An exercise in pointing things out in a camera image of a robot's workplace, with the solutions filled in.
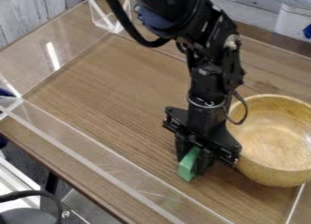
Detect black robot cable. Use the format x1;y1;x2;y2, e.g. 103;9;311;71
99;0;176;48

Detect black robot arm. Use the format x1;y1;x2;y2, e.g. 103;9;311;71
135;0;246;181

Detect black table leg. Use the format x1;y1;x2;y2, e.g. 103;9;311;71
46;172;61;194

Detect green rectangular block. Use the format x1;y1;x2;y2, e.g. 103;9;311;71
178;147;201;182

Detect clear acrylic corner bracket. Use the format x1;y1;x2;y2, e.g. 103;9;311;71
89;0;126;34

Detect white container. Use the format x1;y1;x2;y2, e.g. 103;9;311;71
276;3;311;43

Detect clear acrylic enclosure wall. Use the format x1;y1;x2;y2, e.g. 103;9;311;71
0;0;311;224

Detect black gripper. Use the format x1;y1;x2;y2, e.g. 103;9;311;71
163;97;244;176

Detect brown wooden bowl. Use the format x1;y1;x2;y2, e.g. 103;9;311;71
228;94;311;188

